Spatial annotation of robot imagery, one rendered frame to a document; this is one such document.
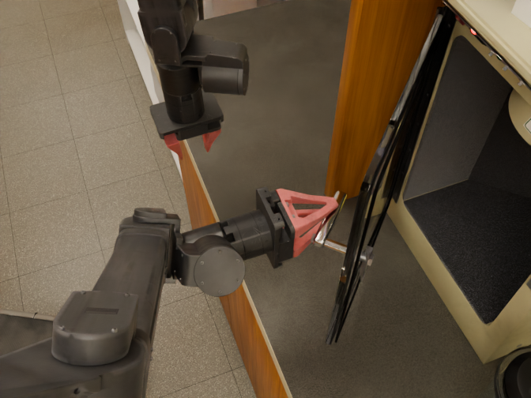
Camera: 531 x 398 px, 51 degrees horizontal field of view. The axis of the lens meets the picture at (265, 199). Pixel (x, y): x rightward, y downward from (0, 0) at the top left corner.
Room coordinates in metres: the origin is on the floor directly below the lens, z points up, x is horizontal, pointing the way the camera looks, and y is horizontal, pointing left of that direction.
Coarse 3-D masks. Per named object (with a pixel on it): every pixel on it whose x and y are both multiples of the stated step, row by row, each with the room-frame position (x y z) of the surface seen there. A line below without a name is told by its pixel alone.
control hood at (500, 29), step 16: (448, 0) 0.45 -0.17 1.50; (464, 0) 0.43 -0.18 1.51; (480, 0) 0.43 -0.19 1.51; (496, 0) 0.43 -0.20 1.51; (512, 0) 0.43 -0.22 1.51; (464, 16) 0.43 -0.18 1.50; (480, 16) 0.41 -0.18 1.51; (496, 16) 0.41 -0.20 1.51; (512, 16) 0.41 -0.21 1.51; (480, 32) 0.40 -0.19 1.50; (496, 32) 0.39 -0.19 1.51; (512, 32) 0.39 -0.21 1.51; (528, 32) 0.39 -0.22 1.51; (496, 48) 0.38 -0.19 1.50; (512, 48) 0.37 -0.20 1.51; (528, 48) 0.37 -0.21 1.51; (512, 64) 0.36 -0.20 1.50; (528, 64) 0.35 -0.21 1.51; (528, 80) 0.34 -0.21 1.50
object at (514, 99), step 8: (512, 96) 0.51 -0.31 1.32; (520, 96) 0.50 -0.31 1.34; (512, 104) 0.50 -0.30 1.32; (520, 104) 0.49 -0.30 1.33; (528, 104) 0.48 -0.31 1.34; (512, 112) 0.48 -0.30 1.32; (520, 112) 0.48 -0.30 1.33; (528, 112) 0.47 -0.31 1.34; (512, 120) 0.47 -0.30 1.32; (520, 120) 0.47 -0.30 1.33; (528, 120) 0.46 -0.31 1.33; (520, 128) 0.46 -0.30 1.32; (528, 128) 0.45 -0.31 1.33; (528, 136) 0.44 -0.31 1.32
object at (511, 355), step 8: (512, 352) 0.24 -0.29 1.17; (520, 352) 0.24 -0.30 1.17; (504, 360) 0.23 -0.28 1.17; (504, 368) 0.23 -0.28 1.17; (504, 376) 0.22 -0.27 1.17; (496, 384) 0.21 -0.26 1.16; (504, 384) 0.21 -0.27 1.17; (480, 392) 0.23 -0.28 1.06; (488, 392) 0.22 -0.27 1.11; (504, 392) 0.20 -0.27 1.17
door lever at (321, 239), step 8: (336, 192) 0.45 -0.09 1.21; (344, 192) 0.45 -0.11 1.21; (336, 200) 0.44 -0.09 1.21; (344, 200) 0.44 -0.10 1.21; (336, 208) 0.42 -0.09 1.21; (328, 216) 0.41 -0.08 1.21; (336, 216) 0.41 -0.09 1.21; (320, 224) 0.40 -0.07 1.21; (328, 224) 0.40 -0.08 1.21; (320, 232) 0.39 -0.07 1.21; (328, 232) 0.39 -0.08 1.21; (312, 240) 0.38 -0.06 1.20; (320, 240) 0.37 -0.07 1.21; (328, 240) 0.37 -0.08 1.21; (328, 248) 0.37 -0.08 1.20; (336, 248) 0.36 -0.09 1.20; (344, 248) 0.36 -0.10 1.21
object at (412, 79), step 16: (432, 32) 0.55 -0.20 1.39; (416, 64) 0.49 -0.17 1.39; (416, 96) 0.54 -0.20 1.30; (400, 112) 0.42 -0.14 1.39; (384, 144) 0.37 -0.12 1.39; (400, 144) 0.50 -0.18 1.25; (384, 160) 0.38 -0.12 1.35; (368, 176) 0.33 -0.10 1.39; (384, 176) 0.42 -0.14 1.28; (384, 192) 0.47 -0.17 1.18; (368, 208) 0.35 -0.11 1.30; (384, 208) 0.55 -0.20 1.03; (352, 224) 0.32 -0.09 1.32; (352, 240) 0.32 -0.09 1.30; (368, 240) 0.44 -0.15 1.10; (352, 288) 0.41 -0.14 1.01; (336, 304) 0.32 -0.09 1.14; (336, 320) 0.32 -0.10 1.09
